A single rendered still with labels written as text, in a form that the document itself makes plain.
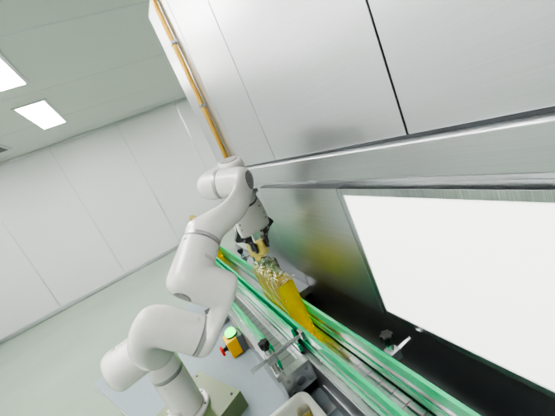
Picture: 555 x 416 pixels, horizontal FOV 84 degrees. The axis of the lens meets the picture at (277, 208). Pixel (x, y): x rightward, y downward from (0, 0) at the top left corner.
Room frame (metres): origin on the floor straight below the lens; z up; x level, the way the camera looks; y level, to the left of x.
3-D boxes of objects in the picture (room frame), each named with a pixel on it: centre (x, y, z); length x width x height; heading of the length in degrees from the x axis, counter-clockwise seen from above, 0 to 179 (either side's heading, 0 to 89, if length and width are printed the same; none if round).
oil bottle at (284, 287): (0.86, 0.08, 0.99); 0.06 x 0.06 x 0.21; 22
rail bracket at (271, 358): (0.71, 0.15, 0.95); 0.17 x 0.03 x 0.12; 111
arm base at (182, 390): (0.80, 0.50, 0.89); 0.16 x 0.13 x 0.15; 139
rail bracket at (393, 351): (0.56, -0.12, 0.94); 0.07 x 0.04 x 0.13; 111
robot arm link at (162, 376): (0.80, 0.50, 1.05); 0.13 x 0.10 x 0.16; 122
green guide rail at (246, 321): (1.56, 0.49, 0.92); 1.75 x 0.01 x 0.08; 21
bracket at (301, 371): (0.72, 0.14, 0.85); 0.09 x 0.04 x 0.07; 111
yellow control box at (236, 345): (1.09, 0.37, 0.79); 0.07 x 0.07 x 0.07; 21
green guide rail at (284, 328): (1.58, 0.42, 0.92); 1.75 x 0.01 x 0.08; 21
